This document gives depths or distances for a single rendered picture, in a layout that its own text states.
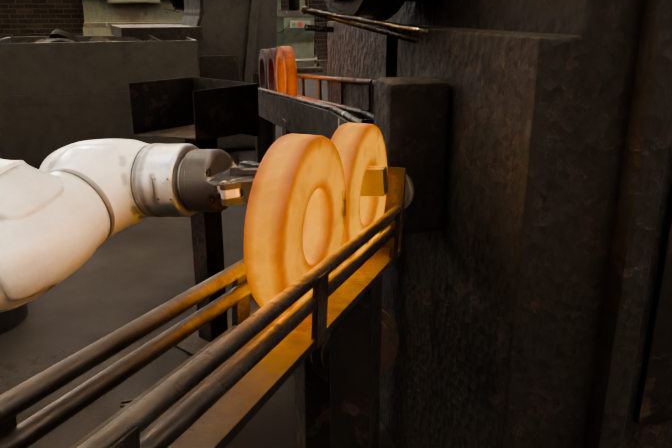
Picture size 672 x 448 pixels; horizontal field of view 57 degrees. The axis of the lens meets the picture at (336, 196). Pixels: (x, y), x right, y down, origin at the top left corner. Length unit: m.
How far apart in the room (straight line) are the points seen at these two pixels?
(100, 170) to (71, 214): 0.08
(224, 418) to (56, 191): 0.38
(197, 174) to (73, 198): 0.13
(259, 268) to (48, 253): 0.27
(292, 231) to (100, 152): 0.36
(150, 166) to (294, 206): 0.31
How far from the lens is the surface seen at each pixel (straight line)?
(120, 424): 0.30
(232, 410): 0.42
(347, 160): 0.62
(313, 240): 0.57
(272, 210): 0.47
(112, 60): 3.49
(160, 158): 0.75
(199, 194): 0.73
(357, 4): 1.09
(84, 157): 0.79
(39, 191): 0.71
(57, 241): 0.70
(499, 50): 0.85
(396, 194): 0.76
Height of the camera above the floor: 0.90
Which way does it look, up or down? 17 degrees down
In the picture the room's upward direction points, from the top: straight up
